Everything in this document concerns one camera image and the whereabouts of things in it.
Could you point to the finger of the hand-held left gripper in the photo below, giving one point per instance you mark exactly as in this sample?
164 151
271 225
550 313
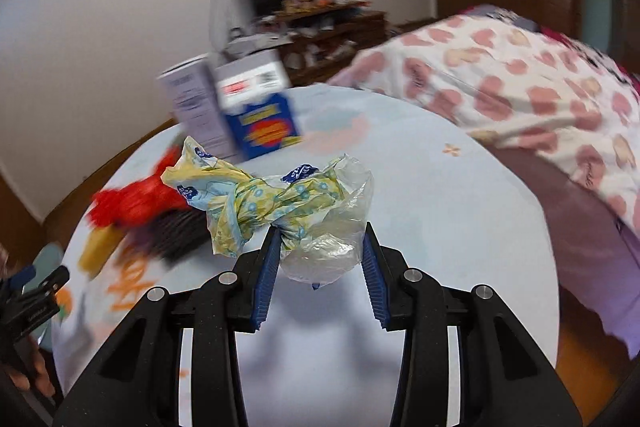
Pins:
50 281
22 276

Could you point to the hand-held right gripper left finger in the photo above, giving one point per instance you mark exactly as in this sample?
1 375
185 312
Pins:
267 277

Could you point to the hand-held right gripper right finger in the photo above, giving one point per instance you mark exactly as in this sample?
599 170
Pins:
375 277

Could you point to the yellow floral plastic wrapper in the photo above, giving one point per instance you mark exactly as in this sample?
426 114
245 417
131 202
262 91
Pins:
250 202

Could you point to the black mesh net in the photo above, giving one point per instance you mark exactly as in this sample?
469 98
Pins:
175 229

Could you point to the red plastic bag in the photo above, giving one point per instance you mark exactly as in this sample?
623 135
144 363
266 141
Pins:
135 202

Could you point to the person's left hand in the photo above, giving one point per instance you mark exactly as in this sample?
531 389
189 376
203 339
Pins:
42 369

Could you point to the yellow flat packet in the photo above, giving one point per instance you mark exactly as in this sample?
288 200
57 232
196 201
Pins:
97 249

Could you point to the white fruit print tablecloth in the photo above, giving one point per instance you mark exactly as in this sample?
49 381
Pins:
425 207

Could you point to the blue milk carton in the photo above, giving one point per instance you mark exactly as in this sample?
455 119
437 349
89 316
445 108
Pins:
260 127

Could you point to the tall white milk carton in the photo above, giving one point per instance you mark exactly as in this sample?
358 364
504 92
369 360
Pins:
195 107

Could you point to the purple bed sheet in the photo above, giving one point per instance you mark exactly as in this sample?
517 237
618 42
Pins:
565 232

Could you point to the white flat box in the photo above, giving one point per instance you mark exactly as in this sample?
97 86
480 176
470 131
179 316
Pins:
250 44

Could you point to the wooden television cabinet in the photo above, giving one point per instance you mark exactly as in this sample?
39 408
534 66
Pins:
360 27

